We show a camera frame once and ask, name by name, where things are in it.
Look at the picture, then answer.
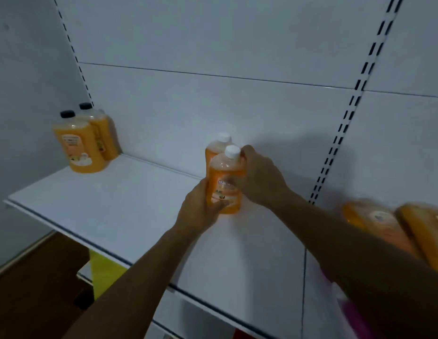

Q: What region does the orange bottle with white cap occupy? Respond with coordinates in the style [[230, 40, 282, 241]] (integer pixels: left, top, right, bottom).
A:
[[205, 133, 233, 167], [206, 145, 247, 214]]

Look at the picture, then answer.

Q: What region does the white lower shelf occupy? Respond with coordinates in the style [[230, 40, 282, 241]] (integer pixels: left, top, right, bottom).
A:
[[77, 261, 237, 339]]

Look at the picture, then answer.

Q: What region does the yellow package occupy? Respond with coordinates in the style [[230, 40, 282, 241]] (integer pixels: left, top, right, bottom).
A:
[[89, 250, 129, 300]]

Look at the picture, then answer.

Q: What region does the person's right forearm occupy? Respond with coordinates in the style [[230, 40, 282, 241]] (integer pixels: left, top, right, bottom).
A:
[[267, 189, 438, 339]]

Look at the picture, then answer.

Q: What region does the person's left hand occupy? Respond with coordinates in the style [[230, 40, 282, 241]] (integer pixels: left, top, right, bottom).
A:
[[173, 178, 230, 236]]

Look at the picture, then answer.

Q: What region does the orange refill pouch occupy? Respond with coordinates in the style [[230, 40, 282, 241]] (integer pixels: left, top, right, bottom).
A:
[[396, 203, 438, 276], [342, 200, 422, 260]]

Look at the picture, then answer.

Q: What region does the orange bottle with black cap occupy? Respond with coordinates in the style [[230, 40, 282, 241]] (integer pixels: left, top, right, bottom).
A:
[[53, 110, 107, 174], [78, 102, 119, 161]]

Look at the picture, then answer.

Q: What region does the person's left forearm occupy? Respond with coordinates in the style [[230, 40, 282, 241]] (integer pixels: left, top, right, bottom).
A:
[[62, 224, 202, 339]]

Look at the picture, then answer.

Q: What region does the slotted shelf upright rail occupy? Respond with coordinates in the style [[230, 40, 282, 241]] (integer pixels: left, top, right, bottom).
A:
[[308, 0, 405, 206], [52, 0, 95, 107]]

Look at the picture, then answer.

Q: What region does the white metal shelf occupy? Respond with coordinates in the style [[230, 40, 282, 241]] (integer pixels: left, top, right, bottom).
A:
[[4, 154, 438, 339]]

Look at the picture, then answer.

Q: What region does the person's right hand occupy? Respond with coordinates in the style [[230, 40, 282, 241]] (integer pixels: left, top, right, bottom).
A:
[[229, 145, 292, 209]]

